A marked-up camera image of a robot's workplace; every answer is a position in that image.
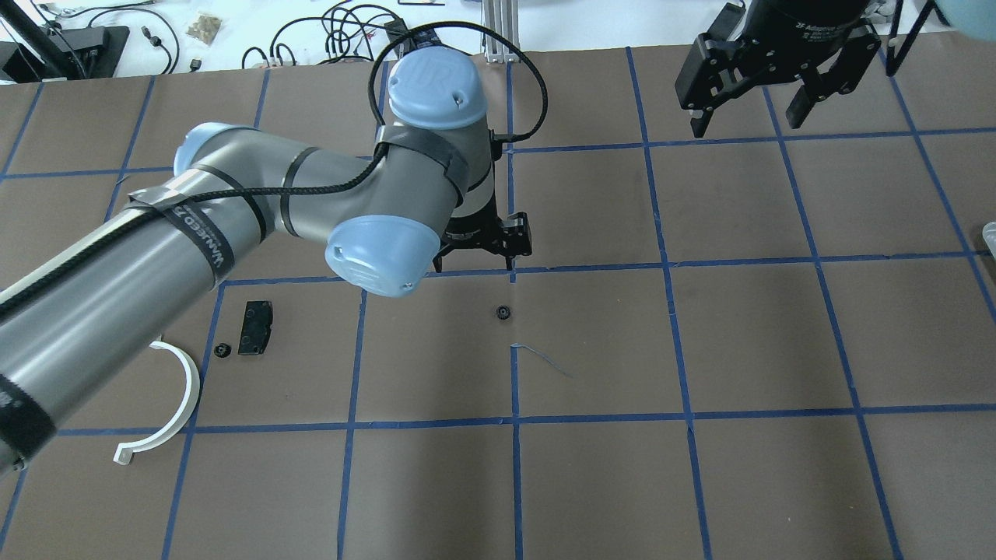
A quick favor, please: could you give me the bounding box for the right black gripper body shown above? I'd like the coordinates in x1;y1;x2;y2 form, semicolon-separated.
675;1;882;110

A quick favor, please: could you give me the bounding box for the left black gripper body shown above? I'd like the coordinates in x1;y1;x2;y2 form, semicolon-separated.
433;196;533;273

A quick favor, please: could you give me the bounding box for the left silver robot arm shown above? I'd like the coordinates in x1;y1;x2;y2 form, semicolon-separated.
1;46;533;474

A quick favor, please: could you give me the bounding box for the black brake pad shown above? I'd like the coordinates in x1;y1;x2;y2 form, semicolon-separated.
237;300;273;355

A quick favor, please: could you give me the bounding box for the aluminium frame post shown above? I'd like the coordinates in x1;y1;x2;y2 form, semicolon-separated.
480;0;521;64

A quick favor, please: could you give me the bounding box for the white curved plastic bracket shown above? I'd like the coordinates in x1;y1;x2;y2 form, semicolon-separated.
111;339;202;467

